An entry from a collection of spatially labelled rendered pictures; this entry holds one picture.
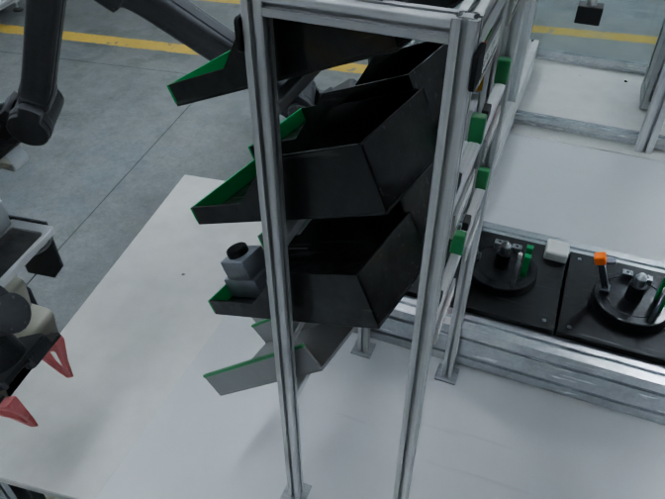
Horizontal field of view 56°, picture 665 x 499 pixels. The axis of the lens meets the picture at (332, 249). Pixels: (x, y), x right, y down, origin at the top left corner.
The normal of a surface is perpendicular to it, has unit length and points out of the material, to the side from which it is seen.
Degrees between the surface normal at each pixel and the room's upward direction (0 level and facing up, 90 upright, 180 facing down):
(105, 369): 0
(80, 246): 0
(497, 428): 0
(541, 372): 90
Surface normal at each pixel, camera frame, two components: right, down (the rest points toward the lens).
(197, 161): 0.00, -0.76
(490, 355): -0.37, 0.61
